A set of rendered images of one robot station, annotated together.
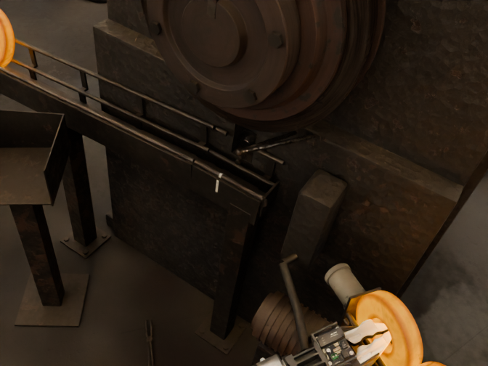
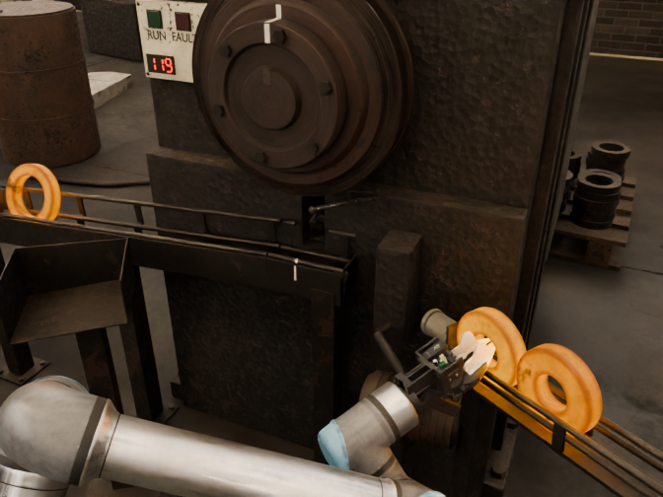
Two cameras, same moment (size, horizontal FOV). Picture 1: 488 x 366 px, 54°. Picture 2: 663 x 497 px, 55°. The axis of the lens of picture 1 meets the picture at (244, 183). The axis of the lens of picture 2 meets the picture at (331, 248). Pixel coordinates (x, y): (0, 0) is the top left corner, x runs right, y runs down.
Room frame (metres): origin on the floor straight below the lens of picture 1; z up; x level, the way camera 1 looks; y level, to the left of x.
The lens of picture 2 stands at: (-0.47, 0.01, 1.46)
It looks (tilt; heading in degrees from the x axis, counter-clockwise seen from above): 29 degrees down; 359
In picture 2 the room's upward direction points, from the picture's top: straight up
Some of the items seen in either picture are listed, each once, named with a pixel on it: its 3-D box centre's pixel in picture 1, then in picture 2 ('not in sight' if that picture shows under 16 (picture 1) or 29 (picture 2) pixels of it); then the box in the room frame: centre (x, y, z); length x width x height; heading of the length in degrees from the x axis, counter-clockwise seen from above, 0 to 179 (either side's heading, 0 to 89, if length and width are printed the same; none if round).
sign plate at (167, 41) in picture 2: not in sight; (187, 42); (1.08, 0.31, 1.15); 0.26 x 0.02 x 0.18; 65
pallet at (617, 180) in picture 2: not in sight; (508, 171); (2.53, -0.97, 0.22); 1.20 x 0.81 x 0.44; 63
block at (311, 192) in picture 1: (313, 221); (398, 285); (0.75, -0.17, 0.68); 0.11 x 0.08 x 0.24; 155
